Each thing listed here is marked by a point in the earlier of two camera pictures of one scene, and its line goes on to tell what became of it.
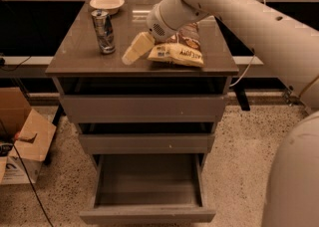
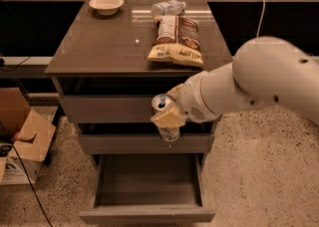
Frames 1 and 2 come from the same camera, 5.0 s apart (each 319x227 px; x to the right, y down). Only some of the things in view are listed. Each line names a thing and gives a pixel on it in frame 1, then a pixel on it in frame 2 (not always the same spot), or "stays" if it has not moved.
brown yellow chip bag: (180, 49) stays
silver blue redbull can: (103, 26) → (159, 103)
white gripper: (159, 26) → (193, 101)
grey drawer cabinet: (147, 107) stays
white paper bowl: (109, 3) stays
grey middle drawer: (148, 143) stays
